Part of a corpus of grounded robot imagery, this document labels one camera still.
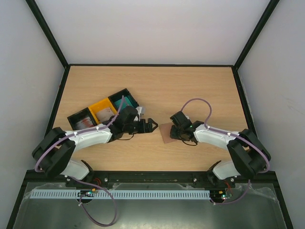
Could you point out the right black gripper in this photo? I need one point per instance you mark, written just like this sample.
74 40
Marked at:
176 132

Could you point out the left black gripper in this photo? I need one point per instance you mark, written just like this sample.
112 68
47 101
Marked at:
149 129

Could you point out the black bin with teal cards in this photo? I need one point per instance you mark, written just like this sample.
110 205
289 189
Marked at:
124 92

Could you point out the yellow plastic bin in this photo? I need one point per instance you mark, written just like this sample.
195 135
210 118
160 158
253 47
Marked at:
94 108

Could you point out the black bin with red cards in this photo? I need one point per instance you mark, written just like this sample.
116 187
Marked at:
84 113

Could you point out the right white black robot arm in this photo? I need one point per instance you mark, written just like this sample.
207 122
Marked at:
248 155

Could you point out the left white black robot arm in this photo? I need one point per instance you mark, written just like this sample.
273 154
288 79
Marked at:
53 155

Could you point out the teal card stack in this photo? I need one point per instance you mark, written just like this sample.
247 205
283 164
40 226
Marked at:
126 102

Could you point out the white floral card stack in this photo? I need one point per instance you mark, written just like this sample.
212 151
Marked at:
104 114

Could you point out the white red circle cards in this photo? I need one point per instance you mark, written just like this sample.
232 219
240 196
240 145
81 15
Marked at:
84 123

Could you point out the black aluminium frame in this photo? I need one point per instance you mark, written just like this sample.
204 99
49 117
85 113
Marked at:
45 28

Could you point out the light blue slotted cable duct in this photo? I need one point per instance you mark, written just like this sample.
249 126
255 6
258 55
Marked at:
121 194

